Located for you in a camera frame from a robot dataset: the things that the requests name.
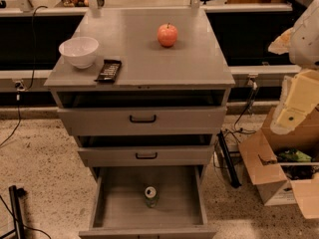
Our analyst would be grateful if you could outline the green bag in box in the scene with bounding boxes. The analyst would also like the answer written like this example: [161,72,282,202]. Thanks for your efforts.
[277,148,312,162]

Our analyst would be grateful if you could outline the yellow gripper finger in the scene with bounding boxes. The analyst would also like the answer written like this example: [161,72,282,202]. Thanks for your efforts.
[270,69,319,134]

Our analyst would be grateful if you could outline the white bowl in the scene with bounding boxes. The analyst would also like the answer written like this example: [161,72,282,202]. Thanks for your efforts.
[59,37,99,69]

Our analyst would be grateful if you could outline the bottom grey drawer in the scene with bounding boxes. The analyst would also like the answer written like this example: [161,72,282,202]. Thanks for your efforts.
[79,166,215,239]

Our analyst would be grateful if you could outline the black bar beside cabinet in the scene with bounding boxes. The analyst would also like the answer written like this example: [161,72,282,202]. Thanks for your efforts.
[217,131,241,188]

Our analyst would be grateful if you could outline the grey drawer cabinet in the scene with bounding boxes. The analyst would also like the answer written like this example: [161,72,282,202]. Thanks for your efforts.
[44,7,236,171]

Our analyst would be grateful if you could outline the black snack bar wrapper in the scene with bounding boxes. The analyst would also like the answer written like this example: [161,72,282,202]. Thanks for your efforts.
[96,60,122,83]

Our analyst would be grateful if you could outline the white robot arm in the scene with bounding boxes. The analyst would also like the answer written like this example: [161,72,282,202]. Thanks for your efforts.
[268,0,319,134]

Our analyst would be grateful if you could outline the green soda can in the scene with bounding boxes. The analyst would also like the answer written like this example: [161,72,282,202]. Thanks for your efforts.
[145,186,159,208]

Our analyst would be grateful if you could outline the grey drawer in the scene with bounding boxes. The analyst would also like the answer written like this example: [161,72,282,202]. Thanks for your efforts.
[58,91,226,136]
[78,145,213,167]
[79,166,215,239]

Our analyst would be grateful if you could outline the black stand on floor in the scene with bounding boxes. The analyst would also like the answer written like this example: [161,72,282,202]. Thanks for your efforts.
[0,185,26,239]

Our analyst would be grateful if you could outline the black cable on left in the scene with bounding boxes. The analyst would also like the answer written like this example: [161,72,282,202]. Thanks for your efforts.
[0,5,50,148]

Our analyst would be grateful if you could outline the middle grey drawer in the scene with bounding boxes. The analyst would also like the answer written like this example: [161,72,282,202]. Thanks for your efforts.
[78,145,213,167]

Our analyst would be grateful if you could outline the top grey drawer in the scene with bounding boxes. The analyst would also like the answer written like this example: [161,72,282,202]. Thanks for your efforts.
[58,91,226,136]

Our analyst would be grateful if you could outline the cardboard box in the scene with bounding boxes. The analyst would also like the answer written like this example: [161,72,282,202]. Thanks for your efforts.
[238,110,319,219]

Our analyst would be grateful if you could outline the red apple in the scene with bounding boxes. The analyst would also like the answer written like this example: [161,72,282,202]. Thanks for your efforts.
[158,23,178,47]

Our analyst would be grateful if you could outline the cables behind cabinet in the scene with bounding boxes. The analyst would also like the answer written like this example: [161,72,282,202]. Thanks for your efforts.
[212,80,260,171]

